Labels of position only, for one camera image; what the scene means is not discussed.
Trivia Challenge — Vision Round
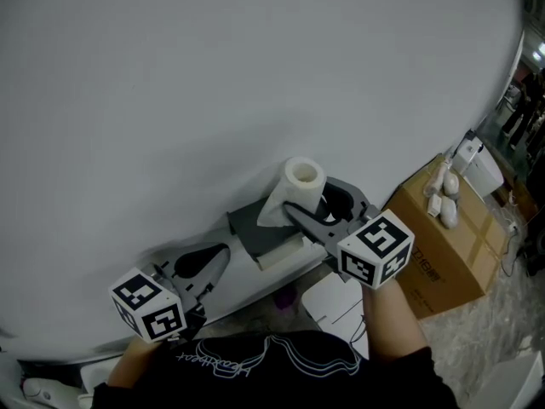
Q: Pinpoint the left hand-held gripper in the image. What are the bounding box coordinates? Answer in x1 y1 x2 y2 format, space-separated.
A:
108 242 231 343

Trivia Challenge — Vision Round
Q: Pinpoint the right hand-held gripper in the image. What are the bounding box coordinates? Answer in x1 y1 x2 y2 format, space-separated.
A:
283 177 416 290

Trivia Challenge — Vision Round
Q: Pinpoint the white toilet paper roll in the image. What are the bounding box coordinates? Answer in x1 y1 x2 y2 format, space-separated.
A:
256 156 328 228

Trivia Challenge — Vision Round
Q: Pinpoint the person's right forearm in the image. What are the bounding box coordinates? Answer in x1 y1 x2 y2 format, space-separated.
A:
361 281 431 361

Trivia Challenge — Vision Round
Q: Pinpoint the person's left forearm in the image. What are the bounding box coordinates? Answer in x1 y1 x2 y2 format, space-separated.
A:
106 334 157 387

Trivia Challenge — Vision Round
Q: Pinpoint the hung white paper roll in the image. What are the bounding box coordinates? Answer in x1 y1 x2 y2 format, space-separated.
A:
259 236 306 272

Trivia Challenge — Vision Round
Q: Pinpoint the white smart toilet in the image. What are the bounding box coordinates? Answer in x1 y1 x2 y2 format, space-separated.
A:
301 270 370 360

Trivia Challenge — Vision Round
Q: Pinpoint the purple floor object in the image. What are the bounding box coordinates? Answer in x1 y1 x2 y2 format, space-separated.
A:
274 288 297 311

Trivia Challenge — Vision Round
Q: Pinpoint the plastic wrapped white tube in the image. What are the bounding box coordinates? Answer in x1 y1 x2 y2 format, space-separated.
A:
423 155 452 198

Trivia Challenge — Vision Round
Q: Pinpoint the white grey pouch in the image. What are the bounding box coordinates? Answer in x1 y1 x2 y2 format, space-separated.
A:
438 196 459 228
442 170 461 198

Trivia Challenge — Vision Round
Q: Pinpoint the person's black printed shirt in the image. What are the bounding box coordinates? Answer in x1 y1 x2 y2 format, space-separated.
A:
91 329 459 409

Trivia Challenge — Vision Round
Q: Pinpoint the brown cardboard box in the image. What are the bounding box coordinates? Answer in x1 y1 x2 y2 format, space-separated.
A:
380 153 510 320

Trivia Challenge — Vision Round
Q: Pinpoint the white appliance on box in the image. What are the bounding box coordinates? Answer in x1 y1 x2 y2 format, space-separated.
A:
450 136 506 199

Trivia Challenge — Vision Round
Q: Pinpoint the black equipment rack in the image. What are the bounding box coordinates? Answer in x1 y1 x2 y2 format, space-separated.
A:
523 185 545 279

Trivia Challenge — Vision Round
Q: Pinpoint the white cabinet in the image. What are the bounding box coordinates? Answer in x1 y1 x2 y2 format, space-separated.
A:
459 351 545 409

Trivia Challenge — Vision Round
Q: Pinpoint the black wall shelf holder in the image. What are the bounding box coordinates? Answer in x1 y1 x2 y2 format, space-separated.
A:
227 198 307 270

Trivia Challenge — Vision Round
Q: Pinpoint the black floor cable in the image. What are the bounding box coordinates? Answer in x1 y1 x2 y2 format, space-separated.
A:
500 228 523 276

